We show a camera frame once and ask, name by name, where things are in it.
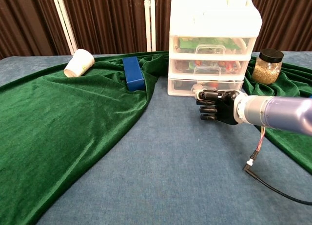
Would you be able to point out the blue felt table cover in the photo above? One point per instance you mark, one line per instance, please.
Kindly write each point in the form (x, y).
(170, 174)

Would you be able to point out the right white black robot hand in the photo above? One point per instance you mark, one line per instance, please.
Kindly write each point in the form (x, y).
(224, 108)

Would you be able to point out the white drawer organizer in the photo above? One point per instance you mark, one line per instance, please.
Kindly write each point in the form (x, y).
(214, 20)

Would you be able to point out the blue rectangular box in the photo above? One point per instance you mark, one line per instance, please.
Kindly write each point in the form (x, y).
(132, 74)

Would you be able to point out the white paper cup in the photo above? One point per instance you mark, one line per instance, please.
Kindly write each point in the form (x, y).
(79, 63)

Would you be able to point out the green velvet cloth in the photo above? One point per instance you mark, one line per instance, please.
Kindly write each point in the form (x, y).
(48, 113)

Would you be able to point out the dark pleated screen panel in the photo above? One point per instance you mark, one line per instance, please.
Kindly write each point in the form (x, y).
(26, 20)
(109, 20)
(162, 18)
(285, 18)

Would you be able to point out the translucent plastic drawer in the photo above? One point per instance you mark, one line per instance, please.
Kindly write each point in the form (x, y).
(180, 86)
(185, 66)
(187, 43)

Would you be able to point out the glass jar with black lid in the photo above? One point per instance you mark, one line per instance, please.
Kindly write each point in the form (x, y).
(267, 69)

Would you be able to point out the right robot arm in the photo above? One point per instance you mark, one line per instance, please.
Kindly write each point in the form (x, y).
(275, 113)

